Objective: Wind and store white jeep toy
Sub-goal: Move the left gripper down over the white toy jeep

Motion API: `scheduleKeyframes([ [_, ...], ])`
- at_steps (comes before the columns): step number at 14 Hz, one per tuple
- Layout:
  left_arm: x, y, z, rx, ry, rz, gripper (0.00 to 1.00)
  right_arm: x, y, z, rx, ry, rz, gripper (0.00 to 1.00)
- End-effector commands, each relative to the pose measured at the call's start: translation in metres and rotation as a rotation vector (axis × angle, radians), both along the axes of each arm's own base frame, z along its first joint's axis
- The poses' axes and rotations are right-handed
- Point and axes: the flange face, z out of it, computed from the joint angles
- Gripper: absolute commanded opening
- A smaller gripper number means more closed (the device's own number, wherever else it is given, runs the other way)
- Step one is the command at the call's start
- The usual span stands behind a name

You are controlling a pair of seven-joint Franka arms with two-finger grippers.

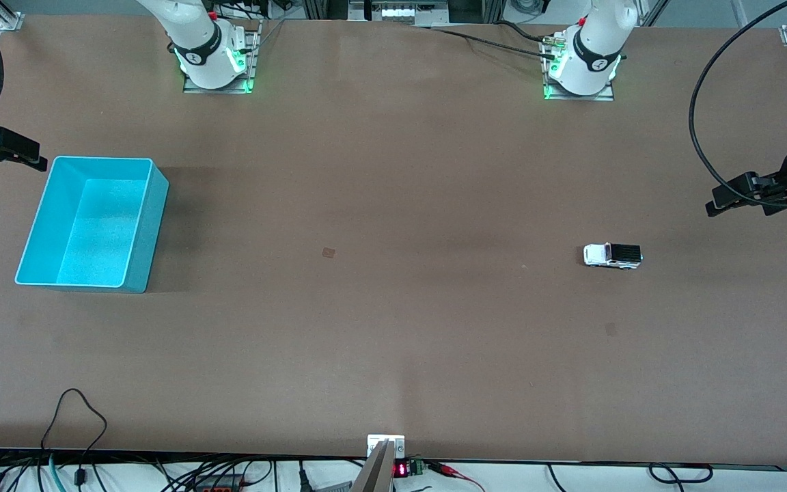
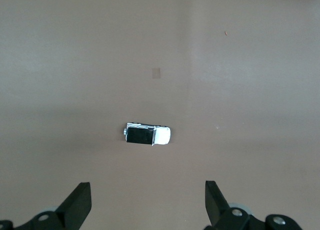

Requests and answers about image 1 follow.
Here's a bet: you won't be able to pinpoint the white jeep toy black roof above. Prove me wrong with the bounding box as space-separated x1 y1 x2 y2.
583 243 644 270

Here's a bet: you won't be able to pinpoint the turquoise plastic bin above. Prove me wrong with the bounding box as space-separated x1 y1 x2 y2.
14 156 169 294

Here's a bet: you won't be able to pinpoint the black power strip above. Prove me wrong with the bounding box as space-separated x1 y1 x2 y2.
192 477 247 492

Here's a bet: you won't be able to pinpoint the red clip leads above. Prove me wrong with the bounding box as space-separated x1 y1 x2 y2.
426 462 484 492

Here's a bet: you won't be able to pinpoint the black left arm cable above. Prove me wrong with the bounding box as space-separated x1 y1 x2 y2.
689 0 787 207

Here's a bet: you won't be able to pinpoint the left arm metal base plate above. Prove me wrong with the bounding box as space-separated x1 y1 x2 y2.
542 33 615 102

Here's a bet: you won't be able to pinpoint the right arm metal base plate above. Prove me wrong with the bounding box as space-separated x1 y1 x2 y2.
183 19 256 94

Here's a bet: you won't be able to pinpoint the thin black looped cable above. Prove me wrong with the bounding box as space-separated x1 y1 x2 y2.
40 388 108 487

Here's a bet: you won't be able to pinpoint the short black table cable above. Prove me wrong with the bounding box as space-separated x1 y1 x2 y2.
495 20 553 43

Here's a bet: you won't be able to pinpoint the black coiled cable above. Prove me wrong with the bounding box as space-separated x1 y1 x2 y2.
648 463 713 484

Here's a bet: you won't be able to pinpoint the long black table cable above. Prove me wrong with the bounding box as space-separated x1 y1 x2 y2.
428 27 558 61

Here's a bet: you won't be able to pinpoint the white device in frame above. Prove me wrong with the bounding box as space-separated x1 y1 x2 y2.
348 0 450 27

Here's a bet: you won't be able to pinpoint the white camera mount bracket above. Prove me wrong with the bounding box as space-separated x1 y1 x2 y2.
367 435 406 459

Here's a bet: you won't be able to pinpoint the grey camera pole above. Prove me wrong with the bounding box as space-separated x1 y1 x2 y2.
350 441 395 492

